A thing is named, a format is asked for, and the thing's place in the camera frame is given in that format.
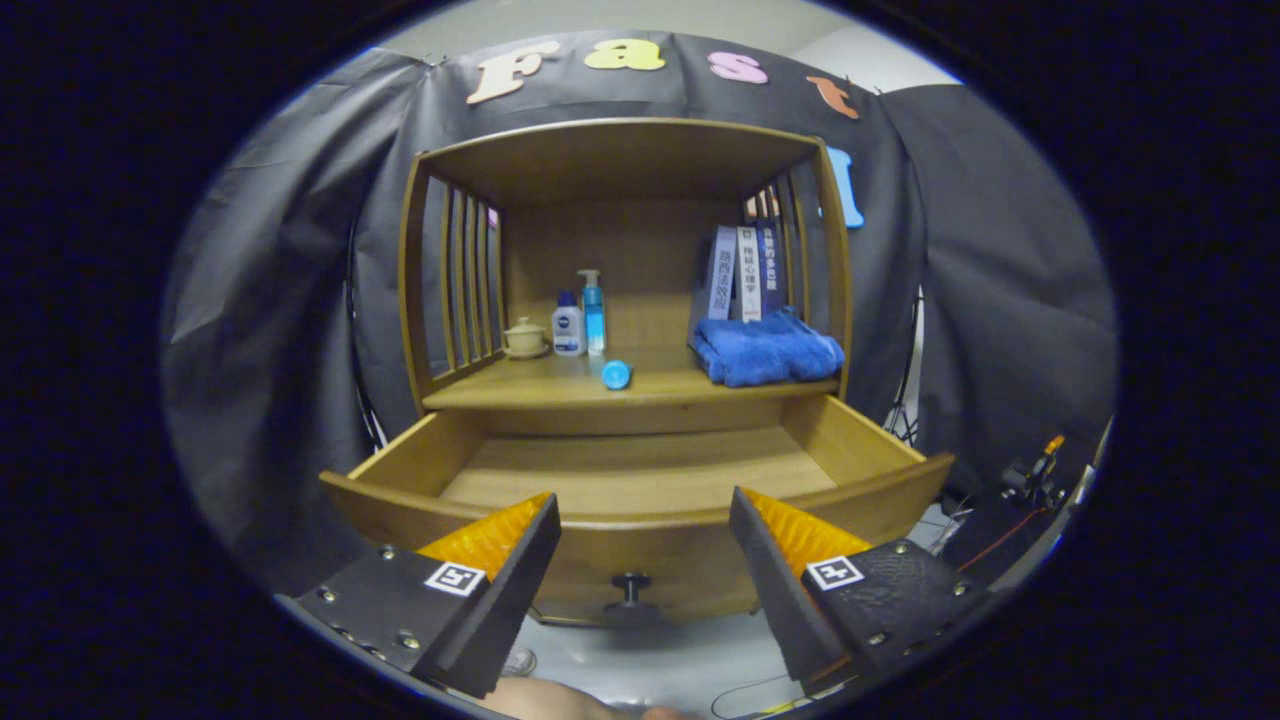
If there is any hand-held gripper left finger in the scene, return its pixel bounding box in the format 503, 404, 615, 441
275, 492, 563, 701

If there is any beige lidded ceramic cup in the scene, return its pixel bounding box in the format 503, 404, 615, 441
502, 317, 551, 359

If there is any book with white spine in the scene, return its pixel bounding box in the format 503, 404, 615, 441
736, 226, 763, 323

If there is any wooden drawer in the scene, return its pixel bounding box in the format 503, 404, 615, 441
318, 393, 956, 626

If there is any thin red cable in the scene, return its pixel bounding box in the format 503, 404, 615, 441
955, 505, 1051, 576

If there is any book with pale purple spine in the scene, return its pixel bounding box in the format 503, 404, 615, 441
688, 226, 738, 346

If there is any thin floor cable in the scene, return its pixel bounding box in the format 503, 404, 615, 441
710, 672, 801, 719

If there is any black and orange tool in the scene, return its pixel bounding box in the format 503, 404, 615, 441
1000, 435, 1067, 511

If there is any blue pump bottle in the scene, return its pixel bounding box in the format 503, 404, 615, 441
577, 269, 607, 356

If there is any black light stand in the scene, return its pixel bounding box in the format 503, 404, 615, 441
885, 290, 926, 446
345, 225, 386, 451

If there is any black backdrop cloth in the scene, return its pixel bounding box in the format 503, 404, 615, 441
160, 30, 1119, 601

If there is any wooden countertop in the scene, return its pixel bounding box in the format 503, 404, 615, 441
422, 345, 841, 411

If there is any blue towel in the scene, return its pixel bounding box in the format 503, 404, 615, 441
690, 312, 846, 388

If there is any wooden cabinet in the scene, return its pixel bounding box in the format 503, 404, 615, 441
400, 117, 854, 441

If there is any book with dark blue spine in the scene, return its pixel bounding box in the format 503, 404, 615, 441
757, 224, 784, 316

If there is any white bottle with blue cap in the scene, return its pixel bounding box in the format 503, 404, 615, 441
552, 291, 586, 358

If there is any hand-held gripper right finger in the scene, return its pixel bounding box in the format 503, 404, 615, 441
728, 487, 1001, 696

